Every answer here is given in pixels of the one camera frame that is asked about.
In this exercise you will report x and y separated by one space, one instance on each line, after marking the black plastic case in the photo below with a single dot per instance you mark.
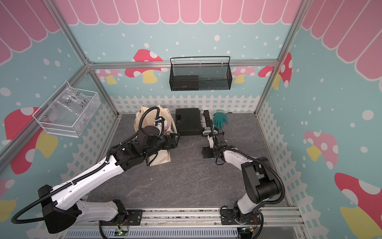
188 121

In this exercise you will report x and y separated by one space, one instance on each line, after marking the black wire mesh basket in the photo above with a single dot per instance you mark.
214 72

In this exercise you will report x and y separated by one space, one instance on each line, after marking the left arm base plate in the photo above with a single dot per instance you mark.
133 218

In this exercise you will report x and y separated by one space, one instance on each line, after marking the clear plastic wall bin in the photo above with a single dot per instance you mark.
38 115

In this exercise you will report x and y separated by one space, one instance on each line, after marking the green rubber glove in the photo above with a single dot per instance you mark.
220 119

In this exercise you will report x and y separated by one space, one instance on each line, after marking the plastic bag in bin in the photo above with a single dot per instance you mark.
72 110

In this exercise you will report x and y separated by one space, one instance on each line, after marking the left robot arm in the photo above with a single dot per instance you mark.
61 207

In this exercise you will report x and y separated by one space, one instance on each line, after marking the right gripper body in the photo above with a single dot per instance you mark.
210 153

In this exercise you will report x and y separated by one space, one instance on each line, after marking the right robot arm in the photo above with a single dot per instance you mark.
262 184

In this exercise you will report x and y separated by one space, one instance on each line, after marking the black box in basket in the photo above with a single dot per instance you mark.
184 83

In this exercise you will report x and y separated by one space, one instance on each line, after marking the black bit holder strip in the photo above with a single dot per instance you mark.
207 123

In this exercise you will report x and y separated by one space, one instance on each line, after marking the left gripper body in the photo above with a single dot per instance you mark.
161 144

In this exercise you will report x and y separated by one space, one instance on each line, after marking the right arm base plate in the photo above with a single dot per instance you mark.
232 216

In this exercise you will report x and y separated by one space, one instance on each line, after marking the cream canvas tote bag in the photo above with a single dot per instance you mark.
160 118

